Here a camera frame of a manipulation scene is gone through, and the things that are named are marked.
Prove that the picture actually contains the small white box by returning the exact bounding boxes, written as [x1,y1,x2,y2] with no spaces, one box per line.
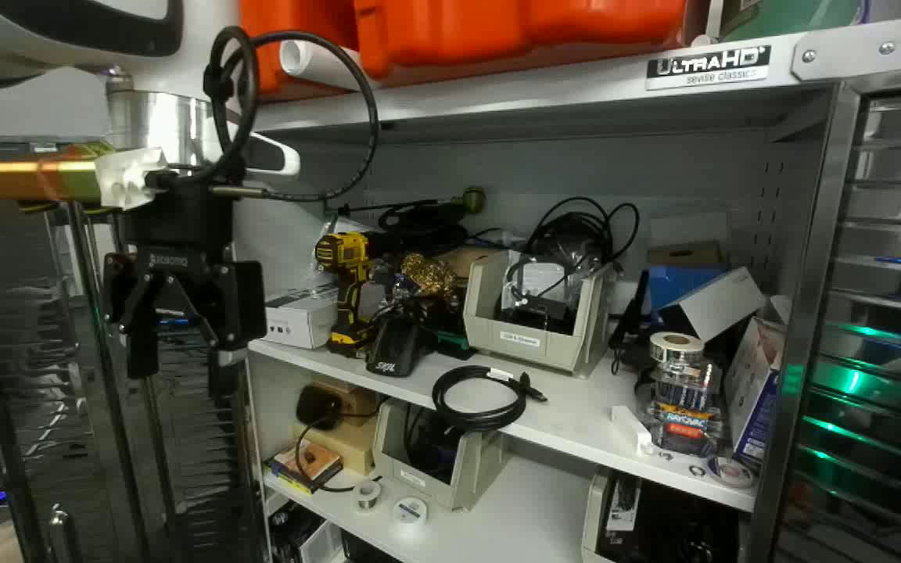
[259,287,342,354]

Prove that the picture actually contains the tangled black cable bundle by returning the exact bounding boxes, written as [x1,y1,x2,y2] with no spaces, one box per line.
[498,193,643,316]

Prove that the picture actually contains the white label roll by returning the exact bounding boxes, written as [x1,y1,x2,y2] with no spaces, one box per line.
[643,327,707,369]

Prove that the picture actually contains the gold cable conduit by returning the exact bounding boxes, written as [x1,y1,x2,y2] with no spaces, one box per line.
[0,142,165,214]

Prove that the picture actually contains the black battery charger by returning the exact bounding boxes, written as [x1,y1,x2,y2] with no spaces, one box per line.
[364,308,436,380]

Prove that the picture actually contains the beige storage box with label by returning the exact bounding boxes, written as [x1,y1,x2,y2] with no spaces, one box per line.
[460,247,616,378]

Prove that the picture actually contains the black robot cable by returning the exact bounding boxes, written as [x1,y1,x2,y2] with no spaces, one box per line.
[199,22,386,207]

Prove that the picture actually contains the large orange plastic case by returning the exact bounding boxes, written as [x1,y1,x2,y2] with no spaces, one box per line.
[353,0,690,82]

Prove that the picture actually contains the orange black circuit board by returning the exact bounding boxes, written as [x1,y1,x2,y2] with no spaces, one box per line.
[269,444,351,496]

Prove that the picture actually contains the yellow black cordless drill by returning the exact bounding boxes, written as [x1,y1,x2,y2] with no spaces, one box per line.
[313,227,374,354]

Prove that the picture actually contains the small orange plastic case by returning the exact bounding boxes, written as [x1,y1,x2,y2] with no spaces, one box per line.
[236,0,364,99]

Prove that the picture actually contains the small clear tape ring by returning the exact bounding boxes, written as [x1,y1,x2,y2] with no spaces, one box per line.
[707,449,762,493]

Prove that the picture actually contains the small grey tape roll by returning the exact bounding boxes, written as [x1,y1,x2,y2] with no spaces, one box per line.
[351,474,389,513]

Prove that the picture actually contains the battery pack in blister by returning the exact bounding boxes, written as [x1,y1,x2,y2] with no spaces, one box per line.
[636,361,731,459]

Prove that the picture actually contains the blue box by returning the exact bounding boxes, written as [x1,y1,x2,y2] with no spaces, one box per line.
[640,263,731,319]

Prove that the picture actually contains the black cables in beige box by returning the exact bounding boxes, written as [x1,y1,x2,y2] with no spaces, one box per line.
[401,406,465,486]

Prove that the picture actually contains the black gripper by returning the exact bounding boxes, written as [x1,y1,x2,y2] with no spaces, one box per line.
[104,168,269,398]

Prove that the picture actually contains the black tool with green tip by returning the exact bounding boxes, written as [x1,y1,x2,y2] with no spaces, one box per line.
[371,185,490,257]

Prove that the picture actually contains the grey metal shelf unit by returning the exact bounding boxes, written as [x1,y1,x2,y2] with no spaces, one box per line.
[231,13,901,563]

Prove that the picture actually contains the brown cardboard box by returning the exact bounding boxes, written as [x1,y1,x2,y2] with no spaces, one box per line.
[292,378,382,479]

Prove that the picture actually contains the white folded carton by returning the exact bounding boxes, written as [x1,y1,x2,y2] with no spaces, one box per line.
[665,265,772,345]

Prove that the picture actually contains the white tube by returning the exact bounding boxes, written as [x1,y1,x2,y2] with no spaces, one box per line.
[279,38,367,93]

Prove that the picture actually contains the printed white carton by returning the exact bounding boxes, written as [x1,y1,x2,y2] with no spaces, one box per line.
[722,308,788,474]

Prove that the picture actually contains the dark glass door rack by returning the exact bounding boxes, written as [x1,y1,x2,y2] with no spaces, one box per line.
[0,139,269,563]

